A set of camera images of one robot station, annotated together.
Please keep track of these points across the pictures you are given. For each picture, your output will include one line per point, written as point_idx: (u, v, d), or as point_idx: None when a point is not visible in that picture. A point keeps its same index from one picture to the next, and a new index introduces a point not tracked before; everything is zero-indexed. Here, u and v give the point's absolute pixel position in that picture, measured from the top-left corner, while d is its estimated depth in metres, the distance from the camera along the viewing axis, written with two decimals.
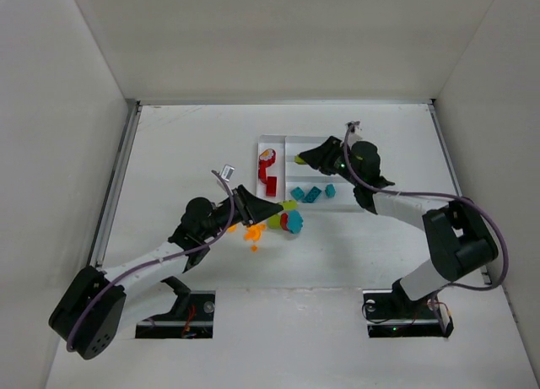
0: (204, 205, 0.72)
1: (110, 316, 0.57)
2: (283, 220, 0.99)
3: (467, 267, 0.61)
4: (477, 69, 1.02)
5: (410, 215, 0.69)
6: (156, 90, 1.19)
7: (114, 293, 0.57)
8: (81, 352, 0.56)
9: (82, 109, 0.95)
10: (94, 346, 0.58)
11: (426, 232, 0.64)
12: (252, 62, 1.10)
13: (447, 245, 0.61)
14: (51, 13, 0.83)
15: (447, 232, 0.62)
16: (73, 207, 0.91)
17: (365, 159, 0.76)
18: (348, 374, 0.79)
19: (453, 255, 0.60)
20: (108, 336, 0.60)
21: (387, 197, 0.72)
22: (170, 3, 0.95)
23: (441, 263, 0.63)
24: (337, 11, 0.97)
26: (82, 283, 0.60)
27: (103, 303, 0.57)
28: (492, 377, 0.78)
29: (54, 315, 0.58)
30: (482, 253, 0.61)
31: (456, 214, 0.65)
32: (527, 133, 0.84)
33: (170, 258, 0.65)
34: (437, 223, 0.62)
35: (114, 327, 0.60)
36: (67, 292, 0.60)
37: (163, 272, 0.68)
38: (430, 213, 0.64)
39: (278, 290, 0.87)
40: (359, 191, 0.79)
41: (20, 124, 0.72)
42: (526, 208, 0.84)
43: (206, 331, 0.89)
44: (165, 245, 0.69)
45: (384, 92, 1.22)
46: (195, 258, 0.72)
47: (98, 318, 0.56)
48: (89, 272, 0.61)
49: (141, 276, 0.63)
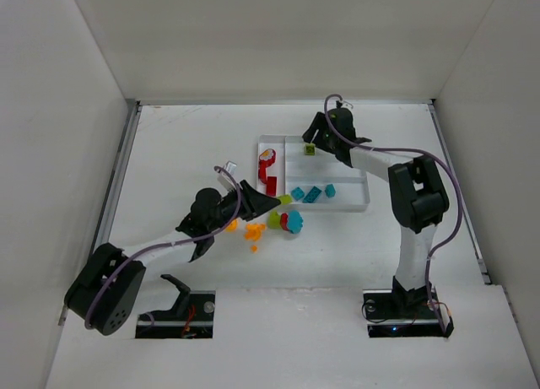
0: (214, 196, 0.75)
1: (129, 290, 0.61)
2: (283, 220, 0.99)
3: (420, 216, 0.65)
4: (477, 69, 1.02)
5: (380, 169, 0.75)
6: (156, 89, 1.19)
7: (132, 267, 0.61)
8: (100, 326, 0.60)
9: (83, 109, 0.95)
10: (113, 321, 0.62)
11: (390, 181, 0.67)
12: (252, 62, 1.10)
13: (405, 197, 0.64)
14: (51, 13, 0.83)
15: (406, 185, 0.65)
16: (73, 206, 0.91)
17: (338, 116, 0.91)
18: (348, 374, 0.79)
19: (409, 206, 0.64)
20: (125, 312, 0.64)
21: (362, 152, 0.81)
22: (171, 4, 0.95)
23: (401, 210, 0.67)
24: (337, 11, 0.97)
26: (101, 260, 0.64)
27: (119, 278, 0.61)
28: (492, 377, 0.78)
29: (73, 291, 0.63)
30: (435, 205, 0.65)
31: (418, 170, 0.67)
32: (526, 133, 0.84)
33: (180, 242, 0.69)
34: (399, 175, 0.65)
35: (131, 304, 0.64)
36: (86, 269, 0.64)
37: (174, 257, 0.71)
38: (395, 166, 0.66)
39: (279, 290, 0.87)
40: (337, 148, 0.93)
41: (20, 124, 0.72)
42: (526, 208, 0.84)
43: (206, 331, 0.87)
44: (176, 231, 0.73)
45: (384, 92, 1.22)
46: (202, 248, 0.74)
47: (115, 294, 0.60)
48: (109, 249, 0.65)
49: (156, 255, 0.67)
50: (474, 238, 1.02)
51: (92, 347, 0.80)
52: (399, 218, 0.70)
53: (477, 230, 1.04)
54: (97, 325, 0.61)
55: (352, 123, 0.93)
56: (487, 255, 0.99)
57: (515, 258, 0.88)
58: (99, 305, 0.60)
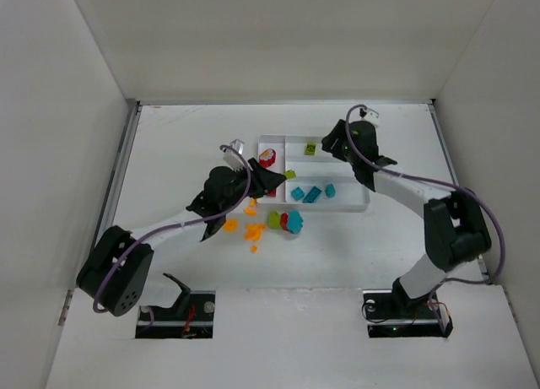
0: (227, 173, 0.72)
1: (138, 272, 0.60)
2: (283, 220, 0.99)
3: (459, 256, 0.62)
4: (477, 69, 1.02)
5: (410, 200, 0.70)
6: (156, 89, 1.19)
7: (142, 250, 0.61)
8: (110, 308, 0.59)
9: (83, 109, 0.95)
10: (123, 303, 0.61)
11: (425, 218, 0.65)
12: (252, 62, 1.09)
13: (445, 236, 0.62)
14: (50, 13, 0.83)
15: (445, 223, 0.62)
16: (73, 206, 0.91)
17: (360, 132, 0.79)
18: (348, 374, 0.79)
19: (449, 245, 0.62)
20: (135, 294, 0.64)
21: (389, 176, 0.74)
22: (171, 4, 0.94)
23: (434, 250, 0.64)
24: (337, 11, 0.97)
26: (109, 242, 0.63)
27: (130, 260, 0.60)
28: (492, 376, 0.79)
29: (83, 272, 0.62)
30: (476, 246, 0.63)
31: (456, 206, 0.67)
32: (526, 133, 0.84)
33: (191, 223, 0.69)
34: (438, 213, 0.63)
35: (140, 286, 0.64)
36: (94, 251, 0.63)
37: (184, 237, 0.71)
38: (431, 202, 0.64)
39: (279, 290, 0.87)
40: (359, 166, 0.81)
41: (20, 124, 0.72)
42: (526, 208, 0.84)
43: (206, 331, 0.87)
44: (186, 212, 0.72)
45: (384, 92, 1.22)
46: (213, 226, 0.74)
47: (126, 275, 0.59)
48: (116, 231, 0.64)
49: (165, 235, 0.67)
50: None
51: (92, 348, 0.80)
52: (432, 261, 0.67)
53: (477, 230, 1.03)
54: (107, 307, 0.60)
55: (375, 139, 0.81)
56: (487, 255, 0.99)
57: (515, 258, 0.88)
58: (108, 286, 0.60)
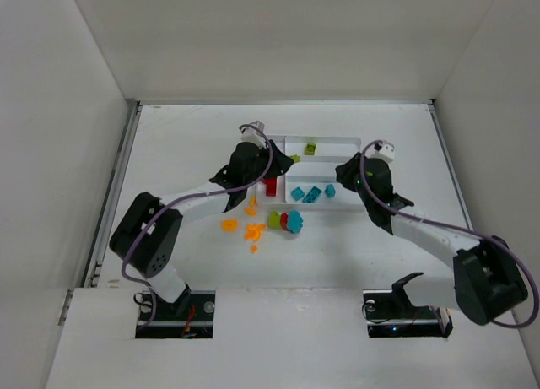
0: (252, 148, 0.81)
1: (169, 235, 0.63)
2: (283, 220, 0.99)
3: (497, 311, 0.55)
4: (478, 70, 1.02)
5: (434, 247, 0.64)
6: (156, 89, 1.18)
7: (170, 214, 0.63)
8: (143, 269, 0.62)
9: (83, 109, 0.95)
10: (153, 265, 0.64)
11: (456, 272, 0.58)
12: (252, 62, 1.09)
13: (480, 291, 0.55)
14: (50, 13, 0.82)
15: (478, 278, 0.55)
16: (73, 206, 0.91)
17: (375, 174, 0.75)
18: (348, 374, 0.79)
19: (484, 303, 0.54)
20: (164, 257, 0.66)
21: (407, 220, 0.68)
22: (170, 3, 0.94)
23: (469, 304, 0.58)
24: (337, 11, 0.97)
26: (139, 207, 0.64)
27: (161, 224, 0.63)
28: (492, 376, 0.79)
29: (115, 236, 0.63)
30: (515, 299, 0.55)
31: (485, 253, 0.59)
32: (526, 134, 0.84)
33: (215, 193, 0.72)
34: (468, 266, 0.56)
35: (170, 250, 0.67)
36: (126, 216, 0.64)
37: (207, 208, 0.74)
38: (461, 256, 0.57)
39: (279, 290, 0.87)
40: (373, 209, 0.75)
41: (20, 124, 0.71)
42: (526, 208, 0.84)
43: (206, 331, 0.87)
44: (210, 184, 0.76)
45: (384, 92, 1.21)
46: (235, 199, 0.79)
47: (158, 236, 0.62)
48: (146, 197, 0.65)
49: (192, 204, 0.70)
50: None
51: (92, 348, 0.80)
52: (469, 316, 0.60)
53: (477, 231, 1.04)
54: (139, 267, 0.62)
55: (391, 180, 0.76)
56: None
57: None
58: (139, 248, 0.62)
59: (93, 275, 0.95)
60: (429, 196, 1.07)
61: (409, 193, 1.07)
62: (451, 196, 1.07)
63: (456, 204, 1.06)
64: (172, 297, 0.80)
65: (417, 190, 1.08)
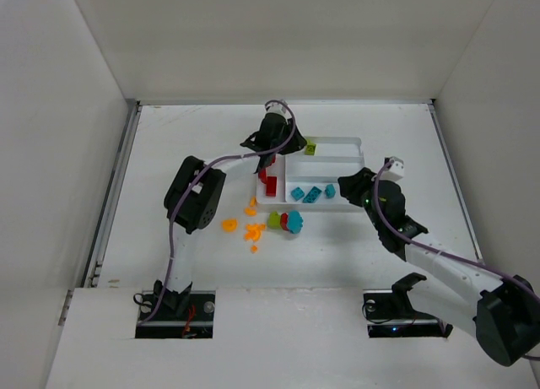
0: (280, 116, 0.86)
1: (217, 190, 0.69)
2: (283, 220, 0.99)
3: (519, 353, 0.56)
4: (478, 69, 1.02)
5: (450, 281, 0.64)
6: (156, 89, 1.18)
7: (215, 174, 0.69)
8: (195, 222, 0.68)
9: (83, 109, 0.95)
10: (204, 218, 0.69)
11: (479, 313, 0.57)
12: (252, 61, 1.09)
13: (504, 335, 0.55)
14: (50, 13, 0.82)
15: (504, 322, 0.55)
16: (73, 207, 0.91)
17: (389, 199, 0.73)
18: (348, 375, 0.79)
19: (509, 347, 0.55)
20: (212, 212, 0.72)
21: (425, 252, 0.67)
22: (170, 3, 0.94)
23: (491, 342, 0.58)
24: (337, 10, 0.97)
26: (187, 169, 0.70)
27: (208, 181, 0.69)
28: (491, 377, 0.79)
29: (169, 194, 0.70)
30: (536, 338, 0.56)
31: (507, 292, 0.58)
32: (527, 133, 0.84)
33: (249, 156, 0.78)
34: (493, 311, 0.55)
35: (216, 205, 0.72)
36: (175, 177, 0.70)
37: (242, 169, 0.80)
38: (484, 299, 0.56)
39: (278, 290, 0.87)
40: (385, 234, 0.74)
41: (20, 125, 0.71)
42: (527, 209, 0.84)
43: (206, 331, 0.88)
44: (242, 149, 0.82)
45: (384, 92, 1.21)
46: (264, 161, 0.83)
47: (207, 191, 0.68)
48: (191, 159, 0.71)
49: (231, 164, 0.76)
50: (474, 238, 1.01)
51: (92, 348, 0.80)
52: (488, 351, 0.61)
53: (477, 231, 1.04)
54: (191, 221, 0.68)
55: (404, 205, 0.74)
56: (487, 255, 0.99)
57: (515, 258, 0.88)
58: (190, 202, 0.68)
59: (93, 275, 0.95)
60: (429, 196, 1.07)
61: (409, 193, 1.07)
62: (451, 196, 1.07)
63: (456, 205, 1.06)
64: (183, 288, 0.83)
65: (418, 190, 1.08)
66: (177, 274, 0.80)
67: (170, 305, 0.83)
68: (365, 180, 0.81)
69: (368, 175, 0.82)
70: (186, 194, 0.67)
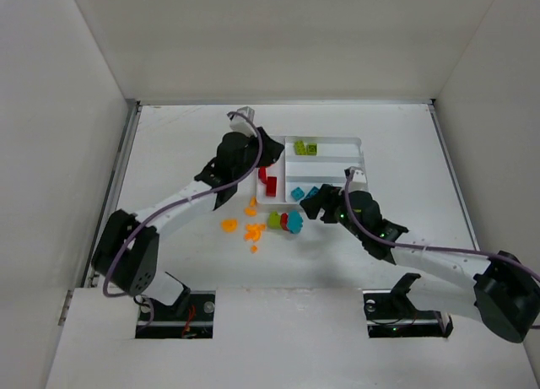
0: (240, 138, 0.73)
1: (152, 249, 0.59)
2: (283, 220, 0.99)
3: (526, 327, 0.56)
4: (478, 69, 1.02)
5: (442, 272, 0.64)
6: (157, 89, 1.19)
7: (146, 234, 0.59)
8: (126, 290, 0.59)
9: (83, 109, 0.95)
10: (137, 283, 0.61)
11: (478, 299, 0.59)
12: (252, 61, 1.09)
13: (508, 315, 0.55)
14: (50, 13, 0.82)
15: (503, 302, 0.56)
16: (73, 206, 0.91)
17: (364, 208, 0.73)
18: (349, 375, 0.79)
19: (515, 324, 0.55)
20: (148, 273, 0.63)
21: (411, 251, 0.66)
22: (170, 3, 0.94)
23: (498, 325, 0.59)
24: (337, 11, 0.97)
26: (115, 225, 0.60)
27: (138, 242, 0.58)
28: (491, 377, 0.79)
29: (96, 256, 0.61)
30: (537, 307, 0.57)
31: (497, 270, 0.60)
32: (527, 133, 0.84)
33: (197, 197, 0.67)
34: (488, 293, 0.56)
35: (153, 266, 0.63)
36: (102, 235, 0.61)
37: (194, 210, 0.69)
38: (479, 283, 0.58)
39: (279, 290, 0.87)
40: (368, 244, 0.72)
41: (20, 125, 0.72)
42: (527, 209, 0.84)
43: (206, 331, 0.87)
44: (194, 184, 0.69)
45: (384, 92, 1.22)
46: (225, 194, 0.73)
47: (136, 258, 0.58)
48: (121, 213, 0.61)
49: (173, 213, 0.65)
50: (474, 238, 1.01)
51: (91, 348, 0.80)
52: (498, 333, 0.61)
53: (477, 231, 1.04)
54: (126, 286, 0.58)
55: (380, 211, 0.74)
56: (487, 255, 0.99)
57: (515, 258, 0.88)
58: (124, 264, 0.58)
59: (93, 275, 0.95)
60: (429, 196, 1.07)
61: (409, 193, 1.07)
62: (451, 196, 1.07)
63: (456, 205, 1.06)
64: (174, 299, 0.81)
65: (418, 190, 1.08)
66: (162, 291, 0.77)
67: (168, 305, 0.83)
68: (334, 196, 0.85)
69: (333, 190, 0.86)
70: (116, 256, 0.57)
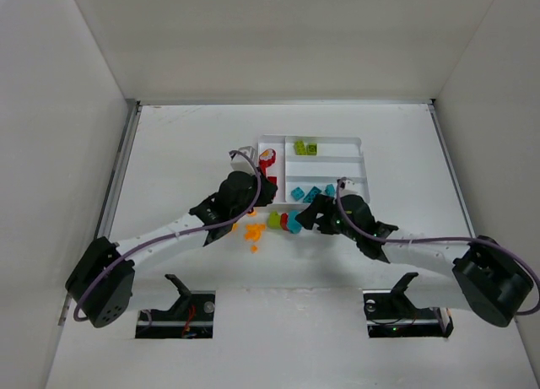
0: (240, 179, 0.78)
1: (122, 285, 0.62)
2: (283, 220, 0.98)
3: (511, 310, 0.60)
4: (478, 69, 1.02)
5: (428, 262, 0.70)
6: (157, 89, 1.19)
7: (123, 267, 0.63)
8: (93, 319, 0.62)
9: (83, 110, 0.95)
10: (105, 315, 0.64)
11: (461, 283, 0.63)
12: (252, 61, 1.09)
13: (488, 294, 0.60)
14: (50, 13, 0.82)
15: (483, 283, 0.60)
16: (73, 207, 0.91)
17: (354, 210, 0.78)
18: (349, 375, 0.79)
19: (498, 304, 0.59)
20: (119, 306, 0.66)
21: (399, 245, 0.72)
22: (170, 4, 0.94)
23: (484, 308, 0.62)
24: (337, 11, 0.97)
26: (94, 254, 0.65)
27: (112, 275, 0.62)
28: (491, 377, 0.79)
29: (70, 281, 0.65)
30: (521, 289, 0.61)
31: (479, 255, 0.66)
32: (528, 133, 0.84)
33: (185, 234, 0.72)
34: (469, 275, 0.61)
35: (125, 300, 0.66)
36: (81, 262, 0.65)
37: (181, 244, 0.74)
38: (459, 267, 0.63)
39: (279, 290, 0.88)
40: (363, 244, 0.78)
41: (20, 125, 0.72)
42: (527, 209, 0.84)
43: (206, 331, 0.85)
44: (189, 218, 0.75)
45: (384, 92, 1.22)
46: (216, 231, 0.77)
47: (108, 290, 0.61)
48: (102, 242, 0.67)
49: (156, 247, 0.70)
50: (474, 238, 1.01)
51: (92, 348, 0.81)
52: (487, 318, 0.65)
53: (477, 231, 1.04)
54: (91, 315, 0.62)
55: (369, 210, 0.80)
56: None
57: None
58: (94, 294, 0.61)
59: None
60: (429, 196, 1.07)
61: (409, 193, 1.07)
62: (451, 196, 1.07)
63: (456, 205, 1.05)
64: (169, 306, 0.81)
65: (418, 190, 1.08)
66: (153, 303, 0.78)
67: (164, 312, 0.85)
68: (329, 204, 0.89)
69: (328, 200, 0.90)
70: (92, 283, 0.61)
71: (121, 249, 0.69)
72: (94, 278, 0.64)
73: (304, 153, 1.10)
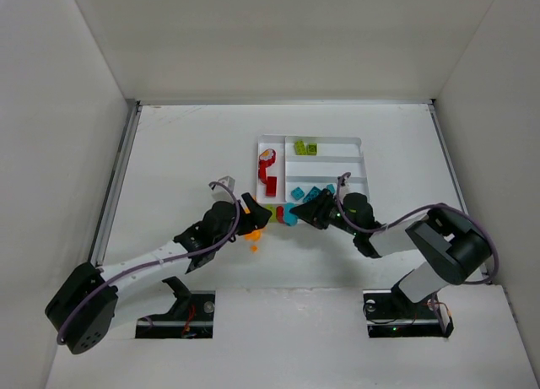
0: (225, 207, 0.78)
1: (103, 314, 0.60)
2: (279, 213, 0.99)
3: (464, 265, 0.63)
4: (478, 69, 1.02)
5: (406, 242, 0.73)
6: (157, 89, 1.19)
7: (105, 295, 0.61)
8: (71, 346, 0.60)
9: (83, 110, 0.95)
10: (84, 341, 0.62)
11: (417, 244, 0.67)
12: (252, 62, 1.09)
13: (439, 249, 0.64)
14: (50, 13, 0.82)
15: (432, 238, 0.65)
16: (73, 207, 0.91)
17: (359, 210, 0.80)
18: (349, 375, 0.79)
19: (449, 256, 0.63)
20: (98, 332, 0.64)
21: (380, 233, 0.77)
22: (170, 3, 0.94)
23: (440, 268, 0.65)
24: (338, 10, 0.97)
26: (78, 279, 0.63)
27: (94, 304, 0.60)
28: (491, 376, 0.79)
29: (51, 305, 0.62)
30: (476, 246, 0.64)
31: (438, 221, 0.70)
32: (529, 133, 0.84)
33: (170, 261, 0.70)
34: (420, 231, 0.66)
35: (105, 326, 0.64)
36: (64, 285, 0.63)
37: (164, 273, 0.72)
38: (413, 225, 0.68)
39: (279, 291, 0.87)
40: (359, 240, 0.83)
41: (20, 126, 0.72)
42: (527, 210, 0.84)
43: (206, 331, 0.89)
44: (171, 245, 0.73)
45: (383, 92, 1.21)
46: (200, 260, 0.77)
47: (87, 321, 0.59)
48: (86, 267, 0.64)
49: (139, 274, 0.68)
50: None
51: (92, 348, 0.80)
52: (446, 281, 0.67)
53: None
54: (69, 342, 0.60)
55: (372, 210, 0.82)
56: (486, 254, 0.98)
57: (513, 258, 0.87)
58: (74, 322, 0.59)
59: None
60: (429, 195, 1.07)
61: (409, 193, 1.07)
62: (451, 196, 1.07)
63: (456, 205, 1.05)
64: (165, 310, 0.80)
65: (418, 190, 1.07)
66: (148, 310, 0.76)
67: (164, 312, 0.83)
68: (325, 199, 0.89)
69: (330, 195, 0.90)
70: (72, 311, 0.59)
71: (106, 275, 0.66)
72: (75, 304, 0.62)
73: (303, 153, 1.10)
